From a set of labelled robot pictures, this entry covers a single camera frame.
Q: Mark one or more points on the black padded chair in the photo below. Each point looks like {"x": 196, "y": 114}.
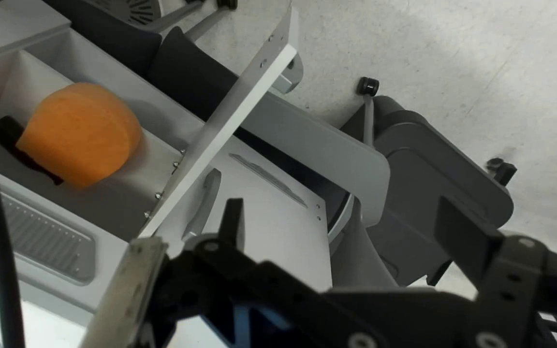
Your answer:
{"x": 433, "y": 185}

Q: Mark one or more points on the small white cabinet door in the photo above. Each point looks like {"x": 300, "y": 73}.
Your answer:
{"x": 227, "y": 116}

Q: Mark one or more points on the grey curved plastic panel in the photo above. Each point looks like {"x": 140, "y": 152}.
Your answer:
{"x": 317, "y": 147}

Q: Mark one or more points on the orange sponge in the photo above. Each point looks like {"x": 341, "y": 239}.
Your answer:
{"x": 81, "y": 135}

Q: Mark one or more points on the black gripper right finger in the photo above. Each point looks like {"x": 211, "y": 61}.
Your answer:
{"x": 511, "y": 290}

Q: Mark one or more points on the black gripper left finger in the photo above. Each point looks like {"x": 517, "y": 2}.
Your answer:
{"x": 271, "y": 295}

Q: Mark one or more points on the white toy kitchen playset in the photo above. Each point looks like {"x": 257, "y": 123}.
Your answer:
{"x": 271, "y": 212}

